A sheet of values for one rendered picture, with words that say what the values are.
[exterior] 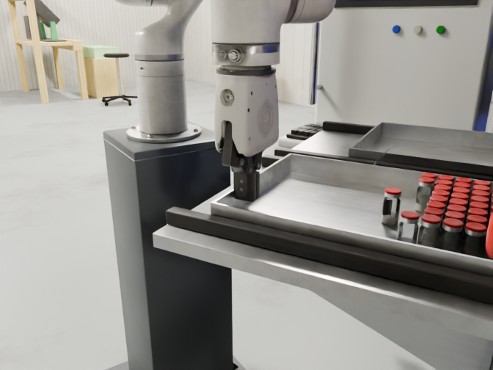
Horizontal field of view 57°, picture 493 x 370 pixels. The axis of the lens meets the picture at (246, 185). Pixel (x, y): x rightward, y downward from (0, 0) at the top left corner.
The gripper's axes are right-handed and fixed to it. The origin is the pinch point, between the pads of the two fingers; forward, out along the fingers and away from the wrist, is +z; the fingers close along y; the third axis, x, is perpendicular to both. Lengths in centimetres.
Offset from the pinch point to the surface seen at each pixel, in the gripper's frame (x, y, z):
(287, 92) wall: 234, 573, 75
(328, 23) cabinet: 20, 92, -21
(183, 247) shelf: 3.0, -10.9, 5.1
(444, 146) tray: -21, 51, 4
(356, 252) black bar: -17.3, -7.6, 2.5
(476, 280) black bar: -29.0, -7.8, 2.5
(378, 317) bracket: -19.6, -2.4, 13.3
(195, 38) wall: 494, 722, 5
